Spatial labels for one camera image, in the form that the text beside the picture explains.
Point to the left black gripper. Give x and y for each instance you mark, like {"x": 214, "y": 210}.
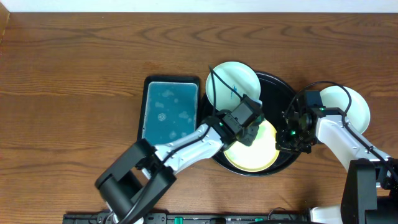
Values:
{"x": 252, "y": 132}

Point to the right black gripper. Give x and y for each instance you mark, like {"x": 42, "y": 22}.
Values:
{"x": 282, "y": 144}

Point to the yellow plate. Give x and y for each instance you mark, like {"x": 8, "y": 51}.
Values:
{"x": 260, "y": 155}

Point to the white plate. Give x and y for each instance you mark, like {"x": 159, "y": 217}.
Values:
{"x": 358, "y": 113}
{"x": 240, "y": 77}

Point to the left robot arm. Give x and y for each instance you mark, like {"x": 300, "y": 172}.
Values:
{"x": 139, "y": 177}

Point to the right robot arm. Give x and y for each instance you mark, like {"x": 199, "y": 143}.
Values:
{"x": 370, "y": 192}

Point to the rectangular black water tray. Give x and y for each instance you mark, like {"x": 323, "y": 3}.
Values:
{"x": 169, "y": 108}

